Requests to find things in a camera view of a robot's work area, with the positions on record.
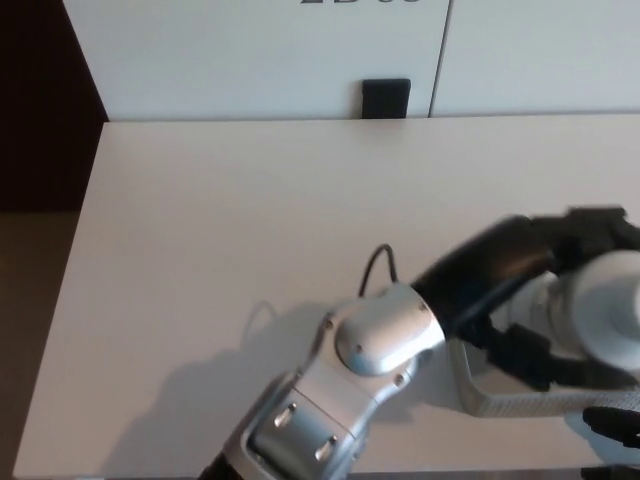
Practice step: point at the white mesh container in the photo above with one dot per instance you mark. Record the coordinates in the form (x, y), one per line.
(525, 402)

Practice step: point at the white plastic bottle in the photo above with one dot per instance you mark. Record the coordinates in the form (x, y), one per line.
(600, 310)

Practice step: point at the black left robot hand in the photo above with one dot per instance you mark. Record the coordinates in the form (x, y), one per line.
(480, 265)

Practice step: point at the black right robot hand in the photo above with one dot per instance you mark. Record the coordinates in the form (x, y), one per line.
(615, 427)

